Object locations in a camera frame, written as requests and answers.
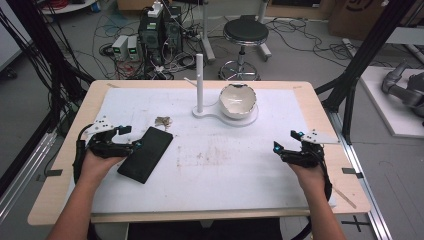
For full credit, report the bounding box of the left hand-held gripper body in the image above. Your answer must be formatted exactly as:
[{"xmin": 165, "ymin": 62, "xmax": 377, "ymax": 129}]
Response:
[{"xmin": 78, "ymin": 115, "xmax": 135, "ymax": 159}]

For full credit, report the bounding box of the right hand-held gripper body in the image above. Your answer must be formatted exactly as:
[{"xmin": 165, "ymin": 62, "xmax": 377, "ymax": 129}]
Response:
[{"xmin": 281, "ymin": 129, "xmax": 340, "ymax": 169}]

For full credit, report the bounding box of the black rectangular case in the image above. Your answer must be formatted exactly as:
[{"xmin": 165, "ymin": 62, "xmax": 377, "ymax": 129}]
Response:
[{"xmin": 116, "ymin": 125, "xmax": 175, "ymax": 185}]

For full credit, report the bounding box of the person's left hand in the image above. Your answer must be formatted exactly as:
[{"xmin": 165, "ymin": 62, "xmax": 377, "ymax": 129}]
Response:
[{"xmin": 79, "ymin": 149, "xmax": 126, "ymax": 188}]

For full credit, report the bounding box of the person's right hand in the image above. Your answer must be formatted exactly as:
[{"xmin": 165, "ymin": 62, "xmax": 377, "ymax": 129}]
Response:
[{"xmin": 287, "ymin": 162, "xmax": 327, "ymax": 197}]

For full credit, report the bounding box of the bunch of metal keys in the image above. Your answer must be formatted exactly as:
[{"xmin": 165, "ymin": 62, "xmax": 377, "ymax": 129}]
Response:
[{"xmin": 154, "ymin": 115, "xmax": 174, "ymax": 132}]

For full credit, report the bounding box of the black tape strip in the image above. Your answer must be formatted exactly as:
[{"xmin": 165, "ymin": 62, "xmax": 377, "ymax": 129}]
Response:
[
  {"xmin": 35, "ymin": 168, "xmax": 64, "ymax": 183},
  {"xmin": 341, "ymin": 167, "xmax": 365, "ymax": 180}
]

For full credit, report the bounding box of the thin wooden stick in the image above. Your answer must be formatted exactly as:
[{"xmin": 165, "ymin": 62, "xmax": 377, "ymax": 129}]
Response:
[{"xmin": 332, "ymin": 187, "xmax": 358, "ymax": 210}]

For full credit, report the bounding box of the white eggshell-shaped bowl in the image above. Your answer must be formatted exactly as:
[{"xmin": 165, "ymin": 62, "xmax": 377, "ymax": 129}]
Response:
[{"xmin": 218, "ymin": 82, "xmax": 258, "ymax": 121}]

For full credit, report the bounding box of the white table mat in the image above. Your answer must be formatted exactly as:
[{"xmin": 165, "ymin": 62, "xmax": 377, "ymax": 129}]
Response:
[{"xmin": 65, "ymin": 87, "xmax": 338, "ymax": 215}]

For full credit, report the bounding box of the grey bench power supply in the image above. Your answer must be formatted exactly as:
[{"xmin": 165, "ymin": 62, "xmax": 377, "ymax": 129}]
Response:
[
  {"xmin": 126, "ymin": 35, "xmax": 141, "ymax": 62},
  {"xmin": 111, "ymin": 34, "xmax": 130, "ymax": 62}
]

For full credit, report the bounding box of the black tape cross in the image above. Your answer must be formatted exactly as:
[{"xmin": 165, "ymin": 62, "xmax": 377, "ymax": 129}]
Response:
[{"xmin": 340, "ymin": 215, "xmax": 372, "ymax": 234}]

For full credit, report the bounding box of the white platform board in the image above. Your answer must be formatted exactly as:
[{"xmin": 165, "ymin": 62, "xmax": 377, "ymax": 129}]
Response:
[{"xmin": 359, "ymin": 65, "xmax": 424, "ymax": 140}]

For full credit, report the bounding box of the white stand with pole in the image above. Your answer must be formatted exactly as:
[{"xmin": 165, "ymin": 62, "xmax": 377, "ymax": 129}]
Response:
[{"xmin": 183, "ymin": 53, "xmax": 260, "ymax": 128}]

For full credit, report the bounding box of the black computer tower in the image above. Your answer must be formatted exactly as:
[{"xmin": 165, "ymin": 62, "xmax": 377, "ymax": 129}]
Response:
[{"xmin": 137, "ymin": 5, "xmax": 184, "ymax": 66}]

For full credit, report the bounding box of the black round stool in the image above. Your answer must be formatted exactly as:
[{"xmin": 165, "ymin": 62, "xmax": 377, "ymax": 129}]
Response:
[{"xmin": 217, "ymin": 14, "xmax": 270, "ymax": 82}]

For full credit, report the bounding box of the white metal stand leg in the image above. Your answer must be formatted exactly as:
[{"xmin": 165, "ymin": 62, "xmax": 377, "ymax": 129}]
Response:
[{"xmin": 198, "ymin": 0, "xmax": 217, "ymax": 64}]

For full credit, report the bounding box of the white power strip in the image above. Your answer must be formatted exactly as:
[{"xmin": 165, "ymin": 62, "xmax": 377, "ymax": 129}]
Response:
[{"xmin": 147, "ymin": 0, "xmax": 164, "ymax": 19}]

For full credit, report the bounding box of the brown cardboard box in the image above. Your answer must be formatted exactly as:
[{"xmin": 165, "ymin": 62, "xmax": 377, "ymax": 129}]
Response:
[{"xmin": 327, "ymin": 0, "xmax": 424, "ymax": 42}]

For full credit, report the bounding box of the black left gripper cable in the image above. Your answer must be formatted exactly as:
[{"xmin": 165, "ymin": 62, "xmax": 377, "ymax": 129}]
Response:
[{"xmin": 71, "ymin": 123, "xmax": 95, "ymax": 186}]

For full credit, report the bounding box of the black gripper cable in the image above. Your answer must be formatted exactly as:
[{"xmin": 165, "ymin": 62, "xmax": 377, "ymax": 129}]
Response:
[
  {"xmin": 71, "ymin": 123, "xmax": 95, "ymax": 186},
  {"xmin": 315, "ymin": 143, "xmax": 334, "ymax": 203}
]

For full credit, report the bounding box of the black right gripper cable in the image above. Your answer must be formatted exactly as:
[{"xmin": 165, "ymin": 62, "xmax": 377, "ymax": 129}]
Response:
[{"xmin": 315, "ymin": 143, "xmax": 334, "ymax": 203}]

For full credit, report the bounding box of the black metal frame post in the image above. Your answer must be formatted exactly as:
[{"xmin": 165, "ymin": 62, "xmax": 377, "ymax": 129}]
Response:
[
  {"xmin": 314, "ymin": 0, "xmax": 418, "ymax": 145},
  {"xmin": 5, "ymin": 0, "xmax": 96, "ymax": 138}
]

